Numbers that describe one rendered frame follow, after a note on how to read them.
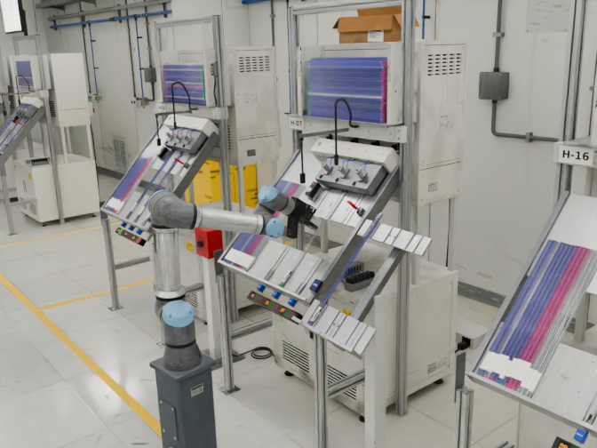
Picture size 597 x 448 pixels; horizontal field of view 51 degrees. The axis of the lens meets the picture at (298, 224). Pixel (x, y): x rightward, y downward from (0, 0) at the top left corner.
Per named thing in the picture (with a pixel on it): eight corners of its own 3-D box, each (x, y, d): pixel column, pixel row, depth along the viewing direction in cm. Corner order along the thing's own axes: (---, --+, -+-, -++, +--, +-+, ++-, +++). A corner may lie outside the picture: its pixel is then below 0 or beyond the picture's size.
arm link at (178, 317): (168, 348, 232) (164, 314, 228) (161, 333, 244) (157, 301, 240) (200, 341, 236) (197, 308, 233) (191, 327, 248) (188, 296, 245)
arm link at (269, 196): (252, 198, 255) (263, 180, 255) (271, 209, 262) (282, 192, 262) (262, 204, 249) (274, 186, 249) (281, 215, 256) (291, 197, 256)
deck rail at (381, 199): (317, 310, 254) (309, 303, 251) (314, 309, 256) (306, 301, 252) (405, 174, 272) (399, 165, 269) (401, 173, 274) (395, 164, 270)
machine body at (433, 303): (365, 429, 289) (365, 305, 272) (274, 372, 342) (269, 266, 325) (453, 381, 328) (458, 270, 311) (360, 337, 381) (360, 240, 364)
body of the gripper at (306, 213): (318, 210, 267) (299, 198, 259) (309, 228, 266) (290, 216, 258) (306, 206, 273) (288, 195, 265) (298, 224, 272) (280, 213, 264)
